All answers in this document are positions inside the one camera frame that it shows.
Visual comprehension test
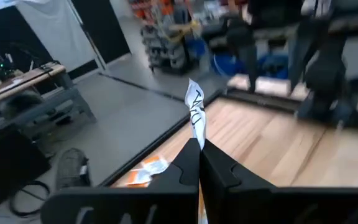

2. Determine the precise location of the black floor fan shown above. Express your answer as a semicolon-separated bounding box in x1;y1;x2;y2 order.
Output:
56;148;91;189

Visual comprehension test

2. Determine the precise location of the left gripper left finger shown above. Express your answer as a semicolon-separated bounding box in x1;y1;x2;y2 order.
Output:
40;138;201;224

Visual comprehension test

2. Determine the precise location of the orange white tea packet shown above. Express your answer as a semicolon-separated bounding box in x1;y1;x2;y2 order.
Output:
184;78;209;224
141;155;170;175
125;169;155;188

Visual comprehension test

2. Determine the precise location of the wooden workbench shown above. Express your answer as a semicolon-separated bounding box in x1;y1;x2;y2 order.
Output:
0;62;98;138

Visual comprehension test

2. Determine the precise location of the black partition panel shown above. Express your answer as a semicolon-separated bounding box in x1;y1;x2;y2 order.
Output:
0;6;54;68
71;0;132;65

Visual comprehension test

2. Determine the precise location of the black equipment case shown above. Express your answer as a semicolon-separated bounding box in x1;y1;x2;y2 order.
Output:
0;127;51;208

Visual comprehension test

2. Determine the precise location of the blue storage bin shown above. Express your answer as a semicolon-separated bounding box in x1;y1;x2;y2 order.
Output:
211;49;247;77
258;53;289;79

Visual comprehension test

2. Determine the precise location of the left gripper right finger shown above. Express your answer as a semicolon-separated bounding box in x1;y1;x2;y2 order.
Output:
201;139;358;224

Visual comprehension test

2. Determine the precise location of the white curtain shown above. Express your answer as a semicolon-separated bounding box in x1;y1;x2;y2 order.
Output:
16;0;105;72

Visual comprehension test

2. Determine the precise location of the coiled black cable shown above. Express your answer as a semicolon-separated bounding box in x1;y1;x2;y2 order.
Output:
9;180;51;217

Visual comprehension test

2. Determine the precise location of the shelf with orange bins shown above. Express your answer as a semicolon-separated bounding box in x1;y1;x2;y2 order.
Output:
129;0;206;75

